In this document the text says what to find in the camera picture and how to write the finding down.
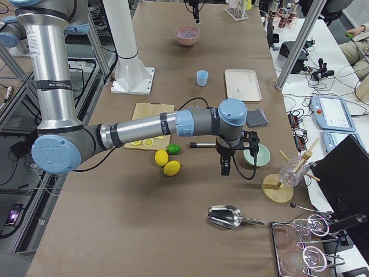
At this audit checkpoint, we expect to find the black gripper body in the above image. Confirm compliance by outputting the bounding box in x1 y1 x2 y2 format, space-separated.
216 137 239 158
188 0 199 6

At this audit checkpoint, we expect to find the pink bowl of ice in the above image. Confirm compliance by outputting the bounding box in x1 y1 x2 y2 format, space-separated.
174 25 200 47

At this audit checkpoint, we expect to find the white cup rack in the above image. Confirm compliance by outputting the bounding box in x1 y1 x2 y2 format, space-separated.
225 0 252 21

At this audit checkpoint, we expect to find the wooden cup tree stand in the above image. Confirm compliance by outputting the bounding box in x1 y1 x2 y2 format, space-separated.
262 137 321 204

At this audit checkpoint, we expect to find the steel ice scoop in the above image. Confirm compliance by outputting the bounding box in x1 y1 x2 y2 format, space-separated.
208 205 265 229

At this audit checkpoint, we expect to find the light blue cup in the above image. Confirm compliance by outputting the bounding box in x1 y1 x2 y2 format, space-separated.
196 70 209 87

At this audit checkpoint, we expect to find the steel muddler black tip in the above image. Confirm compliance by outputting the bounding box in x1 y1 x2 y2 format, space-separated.
190 142 216 148

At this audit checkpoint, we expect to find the mint green bowl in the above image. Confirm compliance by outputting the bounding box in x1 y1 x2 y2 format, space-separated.
243 144 271 167

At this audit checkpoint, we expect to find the grey folded cloth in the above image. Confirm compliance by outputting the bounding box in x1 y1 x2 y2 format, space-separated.
246 108 269 128

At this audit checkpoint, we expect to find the green lime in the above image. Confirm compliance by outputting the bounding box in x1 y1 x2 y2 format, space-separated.
167 144 182 155

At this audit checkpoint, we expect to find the yellow lemon lower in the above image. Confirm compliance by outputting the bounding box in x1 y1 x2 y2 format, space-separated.
164 160 181 176

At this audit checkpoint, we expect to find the yellow lemon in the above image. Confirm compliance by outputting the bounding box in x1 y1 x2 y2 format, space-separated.
164 160 181 176
155 149 169 167

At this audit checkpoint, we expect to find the yellow lemon upper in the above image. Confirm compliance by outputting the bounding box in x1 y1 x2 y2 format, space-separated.
155 149 169 167

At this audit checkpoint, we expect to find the crystal glass on stand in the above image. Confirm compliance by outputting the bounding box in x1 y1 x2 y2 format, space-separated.
278 156 310 187

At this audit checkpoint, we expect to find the cream rabbit tray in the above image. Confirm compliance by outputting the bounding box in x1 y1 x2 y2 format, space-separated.
224 69 262 102

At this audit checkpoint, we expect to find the lemon slice upper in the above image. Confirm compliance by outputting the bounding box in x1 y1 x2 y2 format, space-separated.
142 138 155 147

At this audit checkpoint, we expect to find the lemon slice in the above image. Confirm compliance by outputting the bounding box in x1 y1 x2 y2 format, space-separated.
142 138 155 147
131 140 142 146

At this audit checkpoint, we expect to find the lemon slice lower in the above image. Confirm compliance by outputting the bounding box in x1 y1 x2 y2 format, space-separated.
131 140 142 146

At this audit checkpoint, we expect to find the wooden cutting board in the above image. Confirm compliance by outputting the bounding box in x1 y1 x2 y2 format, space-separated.
124 102 175 151

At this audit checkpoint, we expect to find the lower teach pendant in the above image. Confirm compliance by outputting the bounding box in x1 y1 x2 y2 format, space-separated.
322 130 360 153

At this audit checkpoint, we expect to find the teach pendant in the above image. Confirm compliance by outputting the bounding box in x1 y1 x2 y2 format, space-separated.
322 130 360 153
310 95 356 132

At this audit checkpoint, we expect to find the upper teach pendant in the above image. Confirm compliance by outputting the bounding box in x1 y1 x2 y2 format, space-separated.
310 95 356 132

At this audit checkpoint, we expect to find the wine glass far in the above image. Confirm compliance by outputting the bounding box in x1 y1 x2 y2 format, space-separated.
286 214 338 242

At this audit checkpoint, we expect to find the wine glass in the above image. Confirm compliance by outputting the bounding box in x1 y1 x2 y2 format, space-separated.
278 246 345 277
286 214 338 242

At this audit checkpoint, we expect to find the black monitor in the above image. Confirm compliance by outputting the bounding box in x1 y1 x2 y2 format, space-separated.
312 135 368 216

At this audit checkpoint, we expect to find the wine glass near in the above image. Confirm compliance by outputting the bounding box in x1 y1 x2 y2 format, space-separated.
278 246 345 277

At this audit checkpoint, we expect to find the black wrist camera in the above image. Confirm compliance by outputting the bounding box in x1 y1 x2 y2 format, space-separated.
242 130 260 158

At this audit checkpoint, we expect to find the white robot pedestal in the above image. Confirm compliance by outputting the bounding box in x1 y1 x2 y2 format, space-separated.
103 0 155 95

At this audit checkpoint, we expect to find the aluminium frame post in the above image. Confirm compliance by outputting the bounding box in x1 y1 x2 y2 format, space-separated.
275 0 326 91

